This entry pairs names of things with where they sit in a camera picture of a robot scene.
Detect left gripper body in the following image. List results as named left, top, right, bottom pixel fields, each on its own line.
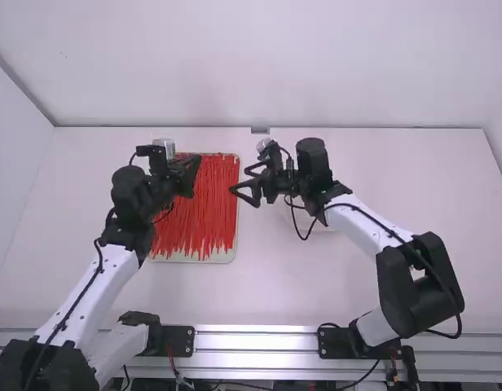
left=135, top=144, right=187, bottom=201

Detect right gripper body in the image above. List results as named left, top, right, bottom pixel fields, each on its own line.
left=260, top=146, right=298, bottom=205

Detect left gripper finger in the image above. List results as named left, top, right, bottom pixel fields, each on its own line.
left=169, top=153, right=204, bottom=173
left=178, top=168, right=197, bottom=200

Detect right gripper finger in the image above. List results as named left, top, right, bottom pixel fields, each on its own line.
left=229, top=177, right=265, bottom=210
left=243, top=160, right=273, bottom=178

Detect pale tray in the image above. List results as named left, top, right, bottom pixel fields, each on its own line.
left=148, top=152, right=241, bottom=265

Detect silver rails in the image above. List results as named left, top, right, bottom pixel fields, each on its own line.
left=0, top=323, right=502, bottom=384

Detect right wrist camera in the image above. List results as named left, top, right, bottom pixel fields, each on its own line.
left=255, top=138, right=278, bottom=160

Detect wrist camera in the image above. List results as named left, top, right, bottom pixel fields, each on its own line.
left=255, top=138, right=278, bottom=160
left=152, top=138, right=178, bottom=160

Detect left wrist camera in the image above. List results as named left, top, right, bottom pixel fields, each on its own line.
left=152, top=138, right=178, bottom=160

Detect row of orange cable ties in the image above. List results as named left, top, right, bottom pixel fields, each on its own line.
left=151, top=153, right=240, bottom=260

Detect black cable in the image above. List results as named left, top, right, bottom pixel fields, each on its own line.
left=288, top=194, right=322, bottom=242

